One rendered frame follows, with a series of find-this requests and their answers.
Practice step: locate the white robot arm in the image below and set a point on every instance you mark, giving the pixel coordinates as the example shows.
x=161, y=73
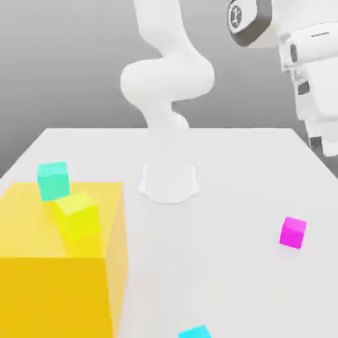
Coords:
x=169, y=74

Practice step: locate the small cyan cube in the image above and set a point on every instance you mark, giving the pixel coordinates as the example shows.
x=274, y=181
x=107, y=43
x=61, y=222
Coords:
x=195, y=333

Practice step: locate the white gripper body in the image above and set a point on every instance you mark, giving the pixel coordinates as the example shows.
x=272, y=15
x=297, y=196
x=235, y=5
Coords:
x=320, y=89

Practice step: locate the small yellow cube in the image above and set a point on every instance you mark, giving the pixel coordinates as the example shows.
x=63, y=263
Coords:
x=78, y=216

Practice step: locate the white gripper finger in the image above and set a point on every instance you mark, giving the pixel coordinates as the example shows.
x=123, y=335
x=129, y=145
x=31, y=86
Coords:
x=330, y=144
x=315, y=141

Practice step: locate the small magenta cube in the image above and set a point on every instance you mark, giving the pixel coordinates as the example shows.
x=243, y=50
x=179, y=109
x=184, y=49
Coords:
x=292, y=233

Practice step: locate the small turquoise cube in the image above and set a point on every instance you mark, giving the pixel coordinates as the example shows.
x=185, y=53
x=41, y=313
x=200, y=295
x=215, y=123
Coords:
x=54, y=182

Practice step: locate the large yellow box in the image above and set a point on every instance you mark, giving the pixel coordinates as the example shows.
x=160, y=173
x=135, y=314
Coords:
x=50, y=290

